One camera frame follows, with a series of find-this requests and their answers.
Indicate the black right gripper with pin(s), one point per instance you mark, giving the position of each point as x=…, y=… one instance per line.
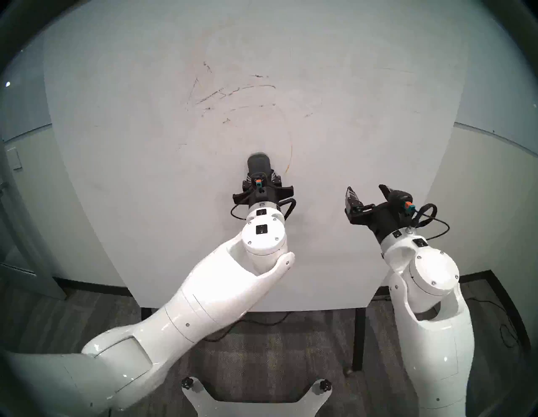
x=380, y=220

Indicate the large white whiteboard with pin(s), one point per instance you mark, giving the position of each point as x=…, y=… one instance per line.
x=147, y=126

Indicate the black star knob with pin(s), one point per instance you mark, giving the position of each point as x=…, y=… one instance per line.
x=188, y=383
x=325, y=385

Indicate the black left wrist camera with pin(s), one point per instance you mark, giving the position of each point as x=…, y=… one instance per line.
x=259, y=181

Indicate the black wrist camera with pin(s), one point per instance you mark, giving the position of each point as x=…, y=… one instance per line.
x=259, y=181
x=401, y=201

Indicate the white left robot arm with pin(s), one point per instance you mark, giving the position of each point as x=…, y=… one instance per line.
x=189, y=302

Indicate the white wall light switch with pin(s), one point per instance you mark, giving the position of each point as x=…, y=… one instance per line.
x=14, y=158

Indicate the wall glass board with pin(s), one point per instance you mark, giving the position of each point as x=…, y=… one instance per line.
x=498, y=105
x=25, y=96

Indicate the black table leg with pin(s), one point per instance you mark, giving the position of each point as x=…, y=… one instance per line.
x=145, y=313
x=358, y=336

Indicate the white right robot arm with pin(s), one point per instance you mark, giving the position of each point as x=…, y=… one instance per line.
x=433, y=302

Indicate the dark grey whiteboard eraser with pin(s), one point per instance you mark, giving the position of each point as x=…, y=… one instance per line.
x=258, y=164

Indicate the glass door with grey frame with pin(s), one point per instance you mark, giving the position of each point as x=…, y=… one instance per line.
x=23, y=252

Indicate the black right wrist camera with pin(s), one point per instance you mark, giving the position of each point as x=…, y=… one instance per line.
x=401, y=201

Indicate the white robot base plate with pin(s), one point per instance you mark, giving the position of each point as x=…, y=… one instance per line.
x=256, y=410

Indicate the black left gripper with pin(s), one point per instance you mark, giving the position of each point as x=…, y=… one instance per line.
x=265, y=196

